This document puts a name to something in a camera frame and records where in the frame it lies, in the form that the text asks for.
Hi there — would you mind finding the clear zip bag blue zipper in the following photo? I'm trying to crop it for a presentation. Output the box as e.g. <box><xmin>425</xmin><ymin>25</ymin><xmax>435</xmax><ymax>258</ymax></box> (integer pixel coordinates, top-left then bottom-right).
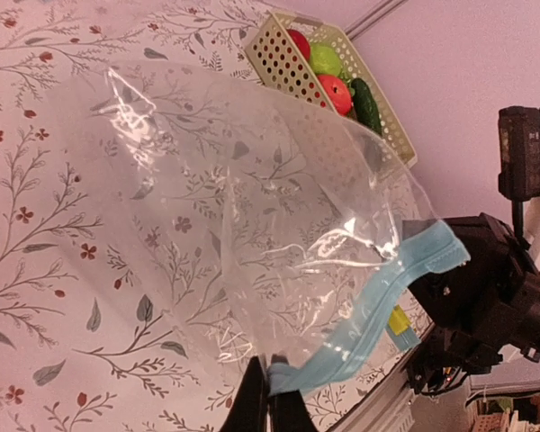
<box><xmin>48</xmin><ymin>61</ymin><xmax>470</xmax><ymax>394</ymax></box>

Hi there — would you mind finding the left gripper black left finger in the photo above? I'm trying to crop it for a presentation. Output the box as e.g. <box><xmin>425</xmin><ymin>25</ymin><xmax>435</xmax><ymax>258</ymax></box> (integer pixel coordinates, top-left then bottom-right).
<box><xmin>220</xmin><ymin>356</ymin><xmax>269</xmax><ymax>432</ymax></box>

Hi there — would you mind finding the red toy tomato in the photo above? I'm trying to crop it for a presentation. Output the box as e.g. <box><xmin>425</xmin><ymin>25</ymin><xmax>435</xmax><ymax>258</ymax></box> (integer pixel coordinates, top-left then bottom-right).
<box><xmin>318</xmin><ymin>74</ymin><xmax>353</xmax><ymax>116</ymax></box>

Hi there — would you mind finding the aluminium front rail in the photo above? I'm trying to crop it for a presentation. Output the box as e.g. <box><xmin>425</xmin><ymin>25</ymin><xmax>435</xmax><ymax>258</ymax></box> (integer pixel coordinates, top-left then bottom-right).
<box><xmin>328</xmin><ymin>347</ymin><xmax>420</xmax><ymax>432</ymax></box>

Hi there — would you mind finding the red toy apple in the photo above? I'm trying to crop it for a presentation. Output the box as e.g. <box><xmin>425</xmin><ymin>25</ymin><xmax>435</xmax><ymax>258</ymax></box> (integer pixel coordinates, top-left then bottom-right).
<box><xmin>287</xmin><ymin>29</ymin><xmax>311</xmax><ymax>61</ymax></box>

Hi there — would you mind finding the dark green toy cucumber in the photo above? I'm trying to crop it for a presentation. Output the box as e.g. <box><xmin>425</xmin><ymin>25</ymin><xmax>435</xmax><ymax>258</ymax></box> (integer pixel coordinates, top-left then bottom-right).
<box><xmin>350</xmin><ymin>77</ymin><xmax>383</xmax><ymax>136</ymax></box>

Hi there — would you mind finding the right aluminium frame post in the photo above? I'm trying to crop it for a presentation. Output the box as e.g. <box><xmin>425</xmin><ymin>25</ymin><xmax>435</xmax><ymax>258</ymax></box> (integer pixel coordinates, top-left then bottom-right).
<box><xmin>345</xmin><ymin>0</ymin><xmax>408</xmax><ymax>41</ymax></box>

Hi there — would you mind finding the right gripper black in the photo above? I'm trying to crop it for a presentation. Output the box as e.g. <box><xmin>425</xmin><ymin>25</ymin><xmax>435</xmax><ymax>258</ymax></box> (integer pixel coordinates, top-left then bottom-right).
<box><xmin>408</xmin><ymin>213</ymin><xmax>540</xmax><ymax>374</ymax></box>

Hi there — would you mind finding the beige perforated plastic basket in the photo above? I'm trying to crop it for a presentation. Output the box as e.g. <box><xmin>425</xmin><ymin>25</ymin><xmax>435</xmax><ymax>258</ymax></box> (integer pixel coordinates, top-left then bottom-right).
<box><xmin>245</xmin><ymin>12</ymin><xmax>417</xmax><ymax>167</ymax></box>

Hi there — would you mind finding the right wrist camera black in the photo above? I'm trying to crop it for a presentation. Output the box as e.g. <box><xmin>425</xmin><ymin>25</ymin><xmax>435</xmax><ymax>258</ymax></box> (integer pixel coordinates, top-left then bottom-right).
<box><xmin>498</xmin><ymin>106</ymin><xmax>540</xmax><ymax>203</ymax></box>

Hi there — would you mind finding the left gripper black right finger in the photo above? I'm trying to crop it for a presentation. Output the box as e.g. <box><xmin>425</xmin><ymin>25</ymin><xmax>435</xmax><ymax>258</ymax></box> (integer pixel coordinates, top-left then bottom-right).
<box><xmin>269</xmin><ymin>354</ymin><xmax>315</xmax><ymax>432</ymax></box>

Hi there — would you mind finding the light green toy fruit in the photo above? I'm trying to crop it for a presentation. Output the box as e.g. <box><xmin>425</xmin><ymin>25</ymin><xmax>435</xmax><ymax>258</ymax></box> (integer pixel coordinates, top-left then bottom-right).
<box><xmin>309</xmin><ymin>43</ymin><xmax>343</xmax><ymax>77</ymax></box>

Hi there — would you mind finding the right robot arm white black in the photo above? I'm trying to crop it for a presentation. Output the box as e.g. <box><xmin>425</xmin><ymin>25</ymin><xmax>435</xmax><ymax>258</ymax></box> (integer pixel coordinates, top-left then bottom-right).
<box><xmin>406</xmin><ymin>213</ymin><xmax>540</xmax><ymax>396</ymax></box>

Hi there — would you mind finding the floral patterned tablecloth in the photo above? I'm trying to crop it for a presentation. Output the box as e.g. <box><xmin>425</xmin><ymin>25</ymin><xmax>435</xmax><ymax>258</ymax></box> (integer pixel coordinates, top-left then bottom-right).
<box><xmin>0</xmin><ymin>0</ymin><xmax>433</xmax><ymax>432</ymax></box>

